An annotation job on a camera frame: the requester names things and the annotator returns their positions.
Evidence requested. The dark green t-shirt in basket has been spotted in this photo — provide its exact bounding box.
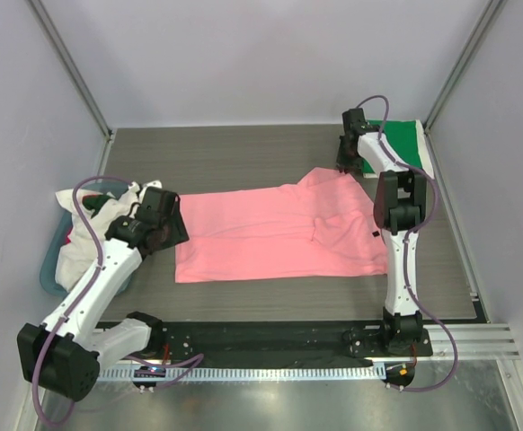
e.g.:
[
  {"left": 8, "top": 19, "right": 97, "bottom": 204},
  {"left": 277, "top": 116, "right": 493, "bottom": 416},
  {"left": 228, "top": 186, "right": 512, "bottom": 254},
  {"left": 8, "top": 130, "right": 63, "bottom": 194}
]
[{"left": 82, "top": 194, "right": 115, "bottom": 215}]

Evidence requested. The right aluminium frame post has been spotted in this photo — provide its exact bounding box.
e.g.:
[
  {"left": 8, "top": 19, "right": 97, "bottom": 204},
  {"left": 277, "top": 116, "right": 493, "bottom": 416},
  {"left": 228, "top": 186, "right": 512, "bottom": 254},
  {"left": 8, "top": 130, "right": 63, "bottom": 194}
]
[{"left": 423, "top": 0, "right": 508, "bottom": 131}]

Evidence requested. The folded white t-shirt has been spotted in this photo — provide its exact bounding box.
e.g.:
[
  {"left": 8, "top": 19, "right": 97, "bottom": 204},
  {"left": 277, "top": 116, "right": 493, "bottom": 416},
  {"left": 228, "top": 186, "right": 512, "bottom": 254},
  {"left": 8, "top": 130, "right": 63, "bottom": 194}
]
[{"left": 362, "top": 119, "right": 436, "bottom": 180}]

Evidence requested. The folded green t-shirt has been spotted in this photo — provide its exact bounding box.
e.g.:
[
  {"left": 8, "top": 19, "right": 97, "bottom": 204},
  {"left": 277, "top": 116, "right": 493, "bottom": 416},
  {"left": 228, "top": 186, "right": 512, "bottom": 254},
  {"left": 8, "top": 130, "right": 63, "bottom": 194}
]
[{"left": 360, "top": 118, "right": 424, "bottom": 175}]

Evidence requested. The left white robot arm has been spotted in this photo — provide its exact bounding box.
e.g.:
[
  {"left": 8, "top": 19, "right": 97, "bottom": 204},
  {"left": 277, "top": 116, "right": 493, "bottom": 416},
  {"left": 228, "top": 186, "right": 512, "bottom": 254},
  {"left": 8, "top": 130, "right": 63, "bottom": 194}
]
[{"left": 17, "top": 187, "right": 189, "bottom": 401}]

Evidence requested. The red t-shirt in basket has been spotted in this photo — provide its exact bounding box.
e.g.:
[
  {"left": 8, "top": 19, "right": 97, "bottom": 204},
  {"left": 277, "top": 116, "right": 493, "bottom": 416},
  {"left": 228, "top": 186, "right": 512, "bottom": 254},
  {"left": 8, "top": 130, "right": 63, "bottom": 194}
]
[{"left": 64, "top": 227, "right": 73, "bottom": 245}]

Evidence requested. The white t-shirt in basket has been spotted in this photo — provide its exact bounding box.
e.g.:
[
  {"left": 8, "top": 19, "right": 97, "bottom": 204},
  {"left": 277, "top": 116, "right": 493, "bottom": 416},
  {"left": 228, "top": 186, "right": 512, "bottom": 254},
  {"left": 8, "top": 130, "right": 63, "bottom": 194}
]
[{"left": 55, "top": 180, "right": 162, "bottom": 292}]

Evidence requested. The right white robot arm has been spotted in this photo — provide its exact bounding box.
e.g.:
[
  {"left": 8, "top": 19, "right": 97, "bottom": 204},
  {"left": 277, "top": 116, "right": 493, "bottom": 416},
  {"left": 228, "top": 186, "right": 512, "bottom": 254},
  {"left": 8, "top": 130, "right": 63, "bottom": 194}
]
[{"left": 336, "top": 108, "right": 427, "bottom": 356}]

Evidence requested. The slotted white cable duct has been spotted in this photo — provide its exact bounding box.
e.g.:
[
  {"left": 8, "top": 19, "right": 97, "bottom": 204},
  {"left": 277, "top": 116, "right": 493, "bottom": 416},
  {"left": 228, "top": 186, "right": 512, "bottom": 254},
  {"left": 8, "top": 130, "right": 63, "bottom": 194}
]
[{"left": 98, "top": 363, "right": 386, "bottom": 383}]

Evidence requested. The left aluminium frame post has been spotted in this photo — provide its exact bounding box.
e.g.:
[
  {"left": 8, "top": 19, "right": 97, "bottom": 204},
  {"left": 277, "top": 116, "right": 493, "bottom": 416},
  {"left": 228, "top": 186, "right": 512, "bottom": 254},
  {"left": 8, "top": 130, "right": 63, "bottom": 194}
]
[{"left": 26, "top": 0, "right": 114, "bottom": 138}]

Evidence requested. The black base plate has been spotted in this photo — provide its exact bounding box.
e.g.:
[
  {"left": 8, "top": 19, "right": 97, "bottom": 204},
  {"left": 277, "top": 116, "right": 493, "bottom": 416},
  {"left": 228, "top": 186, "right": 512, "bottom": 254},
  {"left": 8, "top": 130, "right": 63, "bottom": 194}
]
[{"left": 129, "top": 321, "right": 433, "bottom": 369}]

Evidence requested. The pink t-shirt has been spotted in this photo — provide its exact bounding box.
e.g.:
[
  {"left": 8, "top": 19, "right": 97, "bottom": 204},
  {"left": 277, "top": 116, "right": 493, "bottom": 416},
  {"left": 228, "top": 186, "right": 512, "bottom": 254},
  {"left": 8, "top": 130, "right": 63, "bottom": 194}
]
[{"left": 174, "top": 168, "right": 387, "bottom": 284}]

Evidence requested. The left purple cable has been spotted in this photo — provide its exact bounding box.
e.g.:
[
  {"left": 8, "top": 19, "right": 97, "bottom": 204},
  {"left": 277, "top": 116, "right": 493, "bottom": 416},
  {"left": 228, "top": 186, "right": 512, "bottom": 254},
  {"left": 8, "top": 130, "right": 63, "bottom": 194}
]
[{"left": 31, "top": 176, "right": 205, "bottom": 426}]

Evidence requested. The blue laundry basket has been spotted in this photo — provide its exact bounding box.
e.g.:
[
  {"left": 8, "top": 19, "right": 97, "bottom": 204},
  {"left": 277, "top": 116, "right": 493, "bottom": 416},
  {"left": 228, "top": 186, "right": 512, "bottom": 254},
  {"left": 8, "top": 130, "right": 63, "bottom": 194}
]
[{"left": 37, "top": 210, "right": 132, "bottom": 297}]

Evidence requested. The aluminium frame post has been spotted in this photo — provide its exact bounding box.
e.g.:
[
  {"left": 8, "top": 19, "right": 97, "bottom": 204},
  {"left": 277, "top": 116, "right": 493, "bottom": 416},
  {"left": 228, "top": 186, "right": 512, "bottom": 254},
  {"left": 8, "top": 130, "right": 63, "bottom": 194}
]
[
  {"left": 26, "top": 0, "right": 114, "bottom": 138},
  {"left": 423, "top": 0, "right": 508, "bottom": 131}
]

